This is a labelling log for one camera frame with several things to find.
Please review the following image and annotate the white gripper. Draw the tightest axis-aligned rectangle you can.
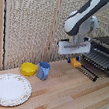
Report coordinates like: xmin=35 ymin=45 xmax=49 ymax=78
xmin=54 ymin=31 xmax=94 ymax=67

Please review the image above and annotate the orange bread piece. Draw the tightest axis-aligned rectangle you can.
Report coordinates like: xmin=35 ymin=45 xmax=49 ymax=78
xmin=69 ymin=56 xmax=84 ymax=70

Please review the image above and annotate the black toaster oven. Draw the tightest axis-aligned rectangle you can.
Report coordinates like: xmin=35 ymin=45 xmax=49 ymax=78
xmin=86 ymin=34 xmax=109 ymax=78

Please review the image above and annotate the blue cup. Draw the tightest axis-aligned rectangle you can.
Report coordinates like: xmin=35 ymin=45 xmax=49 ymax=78
xmin=35 ymin=60 xmax=53 ymax=82

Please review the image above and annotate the yellow bowl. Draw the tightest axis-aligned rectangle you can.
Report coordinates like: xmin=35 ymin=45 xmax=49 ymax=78
xmin=19 ymin=60 xmax=40 ymax=79

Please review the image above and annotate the beige woven folding screen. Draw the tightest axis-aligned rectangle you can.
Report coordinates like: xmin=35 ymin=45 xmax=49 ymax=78
xmin=0 ymin=0 xmax=109 ymax=94

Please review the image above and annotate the white floral rimmed plate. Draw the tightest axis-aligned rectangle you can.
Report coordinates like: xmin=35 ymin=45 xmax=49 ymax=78
xmin=0 ymin=71 xmax=35 ymax=109

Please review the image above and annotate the black wire oven rack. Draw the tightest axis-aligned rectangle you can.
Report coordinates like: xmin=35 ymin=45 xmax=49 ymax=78
xmin=74 ymin=44 xmax=109 ymax=85

